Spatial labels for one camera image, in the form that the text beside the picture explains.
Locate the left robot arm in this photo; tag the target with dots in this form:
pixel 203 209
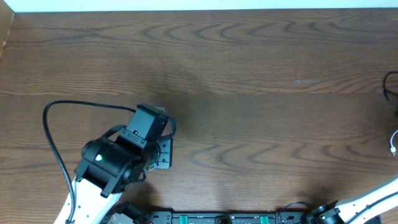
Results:
pixel 109 164

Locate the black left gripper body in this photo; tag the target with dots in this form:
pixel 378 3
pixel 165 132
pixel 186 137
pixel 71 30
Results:
pixel 165 152

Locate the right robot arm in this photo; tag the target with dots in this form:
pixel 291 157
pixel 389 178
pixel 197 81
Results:
pixel 358 209

